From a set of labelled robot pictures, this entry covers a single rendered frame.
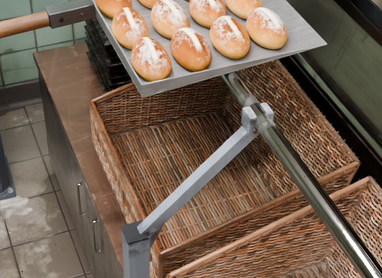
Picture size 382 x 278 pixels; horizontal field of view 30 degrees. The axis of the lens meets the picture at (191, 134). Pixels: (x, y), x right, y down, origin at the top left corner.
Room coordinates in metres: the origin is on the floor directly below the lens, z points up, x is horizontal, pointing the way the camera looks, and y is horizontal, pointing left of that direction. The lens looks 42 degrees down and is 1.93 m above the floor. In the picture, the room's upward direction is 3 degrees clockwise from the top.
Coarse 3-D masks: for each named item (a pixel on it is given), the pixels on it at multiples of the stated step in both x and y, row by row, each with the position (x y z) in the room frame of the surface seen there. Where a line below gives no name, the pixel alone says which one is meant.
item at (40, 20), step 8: (24, 16) 1.13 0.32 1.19; (32, 16) 1.13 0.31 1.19; (40, 16) 1.13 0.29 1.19; (0, 24) 1.11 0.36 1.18; (8, 24) 1.11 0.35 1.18; (16, 24) 1.11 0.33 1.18; (24, 24) 1.12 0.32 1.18; (32, 24) 1.12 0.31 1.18; (40, 24) 1.13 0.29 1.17; (48, 24) 1.13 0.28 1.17; (0, 32) 1.10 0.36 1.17; (8, 32) 1.10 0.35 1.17; (16, 32) 1.11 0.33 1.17
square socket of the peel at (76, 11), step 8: (80, 0) 1.18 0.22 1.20; (88, 0) 1.18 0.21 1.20; (48, 8) 1.16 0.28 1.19; (56, 8) 1.16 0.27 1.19; (64, 8) 1.16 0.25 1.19; (72, 8) 1.16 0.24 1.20; (80, 8) 1.16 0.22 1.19; (88, 8) 1.16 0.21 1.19; (48, 16) 1.14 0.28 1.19; (56, 16) 1.14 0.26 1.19; (64, 16) 1.14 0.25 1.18; (72, 16) 1.15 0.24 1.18; (80, 16) 1.16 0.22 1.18; (88, 16) 1.16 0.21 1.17; (56, 24) 1.14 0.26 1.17; (64, 24) 1.14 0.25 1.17
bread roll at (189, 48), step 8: (176, 32) 1.06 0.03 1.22; (184, 32) 1.04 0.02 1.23; (192, 32) 1.04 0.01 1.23; (176, 40) 1.04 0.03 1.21; (184, 40) 1.03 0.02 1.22; (192, 40) 1.02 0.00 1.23; (200, 40) 1.03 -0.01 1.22; (176, 48) 1.03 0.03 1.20; (184, 48) 1.01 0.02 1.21; (192, 48) 1.01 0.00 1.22; (200, 48) 1.01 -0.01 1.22; (208, 48) 1.02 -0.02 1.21; (176, 56) 1.02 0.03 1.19; (184, 56) 1.01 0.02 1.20; (192, 56) 1.00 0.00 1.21; (200, 56) 1.00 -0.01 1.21; (208, 56) 1.01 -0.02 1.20; (184, 64) 1.00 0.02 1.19; (192, 64) 1.00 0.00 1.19; (200, 64) 0.99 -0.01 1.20; (208, 64) 1.00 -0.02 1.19
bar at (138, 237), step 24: (240, 96) 0.95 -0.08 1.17; (264, 120) 0.88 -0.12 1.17; (240, 144) 0.89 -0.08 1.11; (288, 144) 0.82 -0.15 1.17; (216, 168) 0.87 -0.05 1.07; (288, 168) 0.78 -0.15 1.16; (192, 192) 0.85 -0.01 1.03; (312, 192) 0.73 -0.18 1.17; (168, 216) 0.83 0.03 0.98; (336, 216) 0.68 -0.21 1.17; (144, 240) 0.81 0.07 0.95; (336, 240) 0.65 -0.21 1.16; (360, 240) 0.64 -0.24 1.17; (144, 264) 0.81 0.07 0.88; (360, 264) 0.60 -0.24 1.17
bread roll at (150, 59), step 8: (144, 40) 1.02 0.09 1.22; (152, 40) 1.02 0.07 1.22; (136, 48) 1.01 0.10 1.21; (144, 48) 1.00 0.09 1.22; (152, 48) 1.00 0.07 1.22; (160, 48) 1.00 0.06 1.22; (136, 56) 1.00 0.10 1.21; (144, 56) 0.99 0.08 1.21; (152, 56) 0.98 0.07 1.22; (160, 56) 0.99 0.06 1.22; (168, 56) 1.00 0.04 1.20; (136, 64) 0.99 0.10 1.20; (144, 64) 0.98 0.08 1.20; (152, 64) 0.97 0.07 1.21; (160, 64) 0.97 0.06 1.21; (168, 64) 0.99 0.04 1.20; (144, 72) 0.97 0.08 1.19; (152, 72) 0.97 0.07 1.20; (160, 72) 0.97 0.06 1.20; (168, 72) 0.98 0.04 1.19; (152, 80) 0.96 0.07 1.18
